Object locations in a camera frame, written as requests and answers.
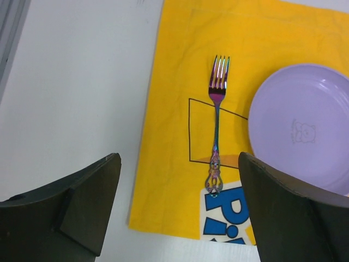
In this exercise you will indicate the yellow printed cloth placemat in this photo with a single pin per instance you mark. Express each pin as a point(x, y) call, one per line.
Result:
point(259, 37)

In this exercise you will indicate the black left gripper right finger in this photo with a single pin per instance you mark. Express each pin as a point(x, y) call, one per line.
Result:
point(293, 220)

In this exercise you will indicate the purple metal fork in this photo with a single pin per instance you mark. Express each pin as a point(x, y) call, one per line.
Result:
point(217, 92)

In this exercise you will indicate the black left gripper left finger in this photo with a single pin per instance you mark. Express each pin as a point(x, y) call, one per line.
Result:
point(65, 220)

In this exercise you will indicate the aluminium frame post left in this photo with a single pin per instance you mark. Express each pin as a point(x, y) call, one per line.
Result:
point(13, 16)

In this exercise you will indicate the lilac plastic plate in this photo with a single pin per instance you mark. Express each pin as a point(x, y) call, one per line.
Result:
point(298, 124)

